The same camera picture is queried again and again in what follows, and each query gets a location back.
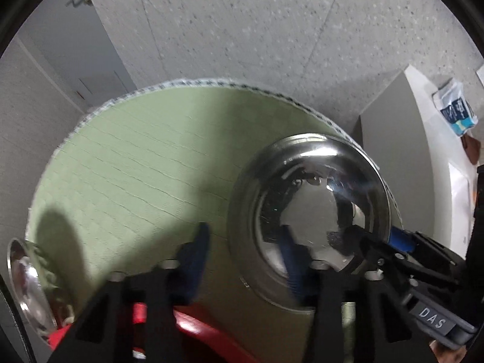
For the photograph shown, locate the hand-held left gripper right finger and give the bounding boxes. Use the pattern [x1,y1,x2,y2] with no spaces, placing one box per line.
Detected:
[279,225,414,363]

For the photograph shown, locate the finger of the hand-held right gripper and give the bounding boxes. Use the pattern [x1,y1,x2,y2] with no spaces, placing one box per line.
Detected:
[353,231,460,286]
[389,228,467,278]

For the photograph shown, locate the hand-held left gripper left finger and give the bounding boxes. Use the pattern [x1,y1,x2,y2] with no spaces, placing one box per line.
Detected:
[47,222,211,363]

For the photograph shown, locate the large stainless steel bowl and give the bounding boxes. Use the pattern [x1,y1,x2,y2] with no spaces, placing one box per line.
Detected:
[227,134,392,313]

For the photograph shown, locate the red plastic rack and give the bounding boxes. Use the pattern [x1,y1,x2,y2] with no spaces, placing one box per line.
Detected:
[48,302,261,363]

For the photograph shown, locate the dark cloth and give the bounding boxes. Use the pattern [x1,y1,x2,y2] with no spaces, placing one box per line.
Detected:
[466,162,484,269]

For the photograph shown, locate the white grey cabinet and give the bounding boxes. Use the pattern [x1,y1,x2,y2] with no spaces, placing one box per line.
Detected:
[358,64,484,260]

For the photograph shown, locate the brown object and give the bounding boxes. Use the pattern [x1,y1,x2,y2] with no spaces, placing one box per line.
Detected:
[462,134,482,165]

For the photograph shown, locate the green woven table mat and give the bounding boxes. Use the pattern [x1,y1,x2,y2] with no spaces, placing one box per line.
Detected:
[26,78,402,333]

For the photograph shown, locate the blue white plastic packet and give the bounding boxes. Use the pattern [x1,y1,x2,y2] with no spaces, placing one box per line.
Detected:
[432,78,479,137]

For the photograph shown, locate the small stainless steel bowl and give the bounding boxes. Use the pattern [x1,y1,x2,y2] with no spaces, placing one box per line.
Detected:
[7,237,58,338]

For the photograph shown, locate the grey door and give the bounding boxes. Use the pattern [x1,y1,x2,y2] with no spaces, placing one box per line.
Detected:
[15,0,137,111]

